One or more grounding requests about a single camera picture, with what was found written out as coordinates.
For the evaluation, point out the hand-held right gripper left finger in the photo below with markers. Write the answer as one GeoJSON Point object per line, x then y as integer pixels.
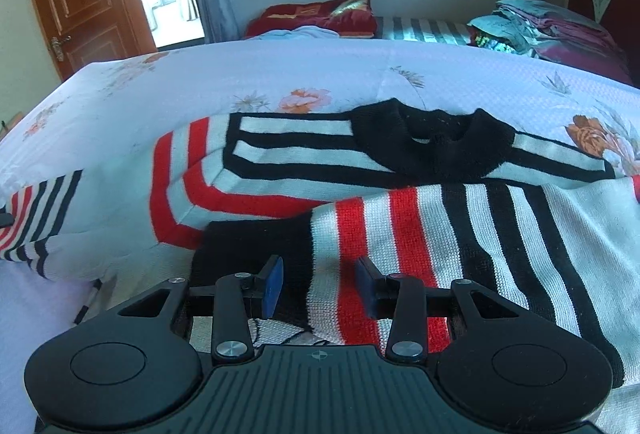
{"type": "Point", "coordinates": [274, 286]}

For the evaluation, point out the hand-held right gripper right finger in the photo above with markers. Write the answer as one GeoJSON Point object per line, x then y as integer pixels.
{"type": "Point", "coordinates": [364, 289]}

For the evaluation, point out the red black white striped sweater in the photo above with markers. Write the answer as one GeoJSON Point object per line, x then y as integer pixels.
{"type": "Point", "coordinates": [500, 239]}

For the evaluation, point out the pile of folded clothes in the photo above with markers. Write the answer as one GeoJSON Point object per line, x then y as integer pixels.
{"type": "Point", "coordinates": [505, 27]}

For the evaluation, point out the white floral bedsheet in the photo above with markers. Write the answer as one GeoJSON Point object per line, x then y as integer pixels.
{"type": "Point", "coordinates": [200, 79]}

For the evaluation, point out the white crumpled cloth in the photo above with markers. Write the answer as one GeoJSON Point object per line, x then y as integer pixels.
{"type": "Point", "coordinates": [305, 34]}

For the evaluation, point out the red patterned pillow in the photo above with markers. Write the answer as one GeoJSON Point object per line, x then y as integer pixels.
{"type": "Point", "coordinates": [320, 14]}

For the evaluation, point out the maroon folded quilt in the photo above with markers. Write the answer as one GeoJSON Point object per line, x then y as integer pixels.
{"type": "Point", "coordinates": [575, 47]}

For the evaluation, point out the red heart-shaped headboard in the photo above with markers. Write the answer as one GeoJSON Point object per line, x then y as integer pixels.
{"type": "Point", "coordinates": [617, 2]}

